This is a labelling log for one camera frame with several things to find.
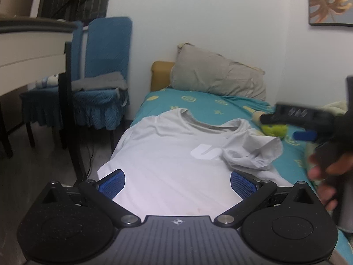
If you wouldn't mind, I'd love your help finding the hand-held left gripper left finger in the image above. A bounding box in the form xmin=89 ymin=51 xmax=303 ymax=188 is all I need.
xmin=39 ymin=169 xmax=142 ymax=228

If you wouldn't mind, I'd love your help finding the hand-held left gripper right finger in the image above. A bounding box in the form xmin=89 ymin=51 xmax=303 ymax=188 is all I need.
xmin=214 ymin=170 xmax=317 ymax=228

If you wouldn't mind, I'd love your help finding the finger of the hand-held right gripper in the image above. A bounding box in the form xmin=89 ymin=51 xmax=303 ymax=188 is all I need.
xmin=260 ymin=103 xmax=335 ymax=126
xmin=293 ymin=131 xmax=317 ymax=142

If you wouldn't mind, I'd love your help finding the white printed t-shirt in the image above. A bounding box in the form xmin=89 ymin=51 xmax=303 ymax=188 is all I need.
xmin=97 ymin=108 xmax=294 ymax=217

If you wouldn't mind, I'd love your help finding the person's right hand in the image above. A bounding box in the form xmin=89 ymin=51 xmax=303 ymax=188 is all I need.
xmin=307 ymin=152 xmax=353 ymax=212

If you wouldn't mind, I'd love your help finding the green plush toy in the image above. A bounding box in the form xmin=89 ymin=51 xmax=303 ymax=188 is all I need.
xmin=253 ymin=110 xmax=289 ymax=140

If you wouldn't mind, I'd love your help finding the green printed fleece blanket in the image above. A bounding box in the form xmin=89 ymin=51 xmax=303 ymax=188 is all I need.
xmin=303 ymin=101 xmax=348 ymax=184

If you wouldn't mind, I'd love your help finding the grey pillow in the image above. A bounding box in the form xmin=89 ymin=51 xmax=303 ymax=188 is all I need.
xmin=170 ymin=43 xmax=267 ymax=101

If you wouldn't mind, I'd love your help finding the bed with teal sheet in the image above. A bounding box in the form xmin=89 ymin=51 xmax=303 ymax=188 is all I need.
xmin=130 ymin=88 xmax=353 ymax=257

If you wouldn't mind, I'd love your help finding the grey folded cloth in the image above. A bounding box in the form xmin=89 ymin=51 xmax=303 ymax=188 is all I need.
xmin=71 ymin=71 xmax=129 ymax=93

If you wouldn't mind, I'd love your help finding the yellow headboard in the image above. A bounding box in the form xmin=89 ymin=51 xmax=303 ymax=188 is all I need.
xmin=151 ymin=61 xmax=175 ymax=92

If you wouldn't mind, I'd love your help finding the blue and white plush toy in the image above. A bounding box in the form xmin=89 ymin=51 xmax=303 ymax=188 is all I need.
xmin=35 ymin=73 xmax=60 ymax=89

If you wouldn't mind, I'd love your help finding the black cable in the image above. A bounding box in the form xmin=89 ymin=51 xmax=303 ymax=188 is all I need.
xmin=84 ymin=144 xmax=96 ymax=180

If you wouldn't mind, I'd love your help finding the framed wall picture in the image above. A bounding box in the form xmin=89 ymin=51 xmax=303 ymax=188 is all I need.
xmin=306 ymin=0 xmax=353 ymax=27

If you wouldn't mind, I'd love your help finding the white table with black frame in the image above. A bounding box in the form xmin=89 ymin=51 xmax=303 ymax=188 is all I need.
xmin=0 ymin=17 xmax=89 ymax=183

